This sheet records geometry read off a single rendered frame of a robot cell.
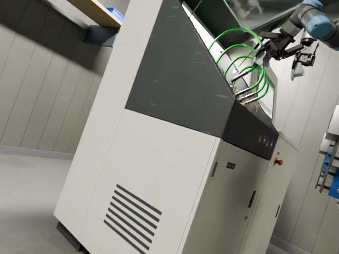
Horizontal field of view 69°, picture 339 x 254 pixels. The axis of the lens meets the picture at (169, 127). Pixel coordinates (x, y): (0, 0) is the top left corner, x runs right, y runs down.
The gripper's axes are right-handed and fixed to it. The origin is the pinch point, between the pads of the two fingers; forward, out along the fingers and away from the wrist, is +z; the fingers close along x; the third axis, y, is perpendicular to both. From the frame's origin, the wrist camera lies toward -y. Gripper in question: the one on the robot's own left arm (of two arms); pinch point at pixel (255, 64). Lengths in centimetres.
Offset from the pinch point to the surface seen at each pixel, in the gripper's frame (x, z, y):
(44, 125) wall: -77, 200, -109
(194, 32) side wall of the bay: -34.7, -0.7, -10.1
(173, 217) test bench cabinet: -45, 41, 58
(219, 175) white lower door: -28, 25, 49
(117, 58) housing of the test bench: -54, 39, -34
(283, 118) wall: 154, 77, -48
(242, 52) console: 31, 16, -42
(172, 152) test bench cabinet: -43, 31, 34
